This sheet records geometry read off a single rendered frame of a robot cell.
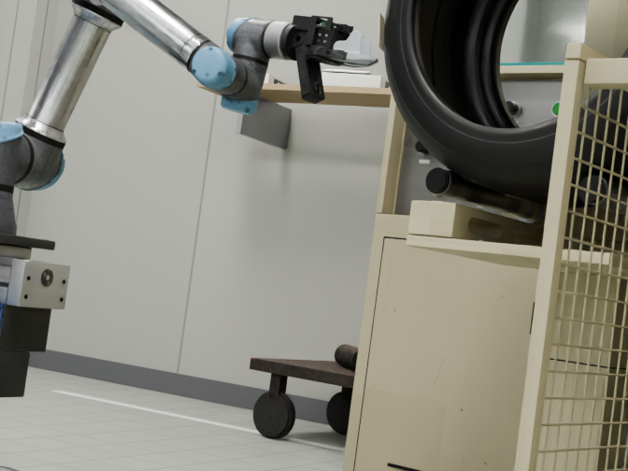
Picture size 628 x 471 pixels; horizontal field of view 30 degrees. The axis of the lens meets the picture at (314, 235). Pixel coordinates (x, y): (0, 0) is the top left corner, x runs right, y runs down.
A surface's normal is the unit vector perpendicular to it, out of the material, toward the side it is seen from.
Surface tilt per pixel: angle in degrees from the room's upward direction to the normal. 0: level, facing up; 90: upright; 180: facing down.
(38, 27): 90
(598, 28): 90
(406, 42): 93
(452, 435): 90
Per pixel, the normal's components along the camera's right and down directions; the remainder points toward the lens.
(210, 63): -0.32, -0.08
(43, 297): 0.87, 0.10
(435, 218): -0.60, -0.11
